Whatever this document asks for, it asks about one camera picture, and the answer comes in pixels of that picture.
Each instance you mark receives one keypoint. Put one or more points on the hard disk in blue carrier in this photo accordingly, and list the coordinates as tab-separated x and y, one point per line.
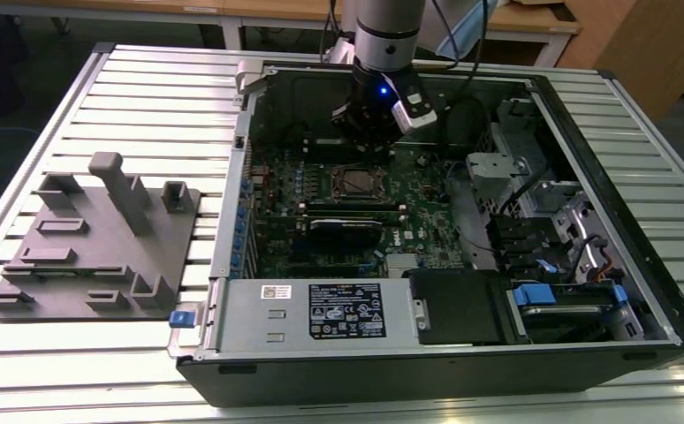
533	295

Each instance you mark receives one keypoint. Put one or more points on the black plastic fan shroud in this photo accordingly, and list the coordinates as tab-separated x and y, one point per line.
460	309

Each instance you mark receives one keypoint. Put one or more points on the silver metal drive cage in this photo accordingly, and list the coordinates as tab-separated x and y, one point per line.
496	170

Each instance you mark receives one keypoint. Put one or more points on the silver CPU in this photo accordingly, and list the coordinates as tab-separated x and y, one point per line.
357	182

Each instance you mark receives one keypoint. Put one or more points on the grey parts rack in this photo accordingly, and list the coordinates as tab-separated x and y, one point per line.
101	265

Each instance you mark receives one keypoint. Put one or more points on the wooden cabinet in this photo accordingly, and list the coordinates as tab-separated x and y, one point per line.
660	53

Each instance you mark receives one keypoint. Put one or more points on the silver chipset heatsink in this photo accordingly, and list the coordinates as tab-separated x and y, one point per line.
404	262

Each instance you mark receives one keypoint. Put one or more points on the green motherboard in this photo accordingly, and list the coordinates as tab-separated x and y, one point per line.
431	221

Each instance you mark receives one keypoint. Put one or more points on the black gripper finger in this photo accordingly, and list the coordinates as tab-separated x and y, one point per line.
392	143
346	118

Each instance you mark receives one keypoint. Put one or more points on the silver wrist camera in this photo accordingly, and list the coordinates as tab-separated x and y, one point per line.
416	112
338	48

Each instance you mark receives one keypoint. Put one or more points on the CPU socket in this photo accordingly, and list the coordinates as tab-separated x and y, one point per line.
377	199

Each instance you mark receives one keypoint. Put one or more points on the wooden desk white frame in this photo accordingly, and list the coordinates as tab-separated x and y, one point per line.
531	22
142	3

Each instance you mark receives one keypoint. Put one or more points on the blue case latch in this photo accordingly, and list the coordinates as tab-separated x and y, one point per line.
182	320

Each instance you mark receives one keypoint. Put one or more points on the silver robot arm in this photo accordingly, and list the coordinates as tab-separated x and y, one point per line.
387	44

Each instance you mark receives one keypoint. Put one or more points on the black plastic disk bay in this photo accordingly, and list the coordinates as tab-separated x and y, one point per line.
521	240

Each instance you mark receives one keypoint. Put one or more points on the silver power supply unit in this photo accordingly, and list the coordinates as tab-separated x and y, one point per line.
248	327

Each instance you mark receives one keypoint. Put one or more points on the black open PC case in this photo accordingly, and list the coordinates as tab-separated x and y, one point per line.
377	384

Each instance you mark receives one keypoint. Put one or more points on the black graphics card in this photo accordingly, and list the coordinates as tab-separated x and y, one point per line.
348	234

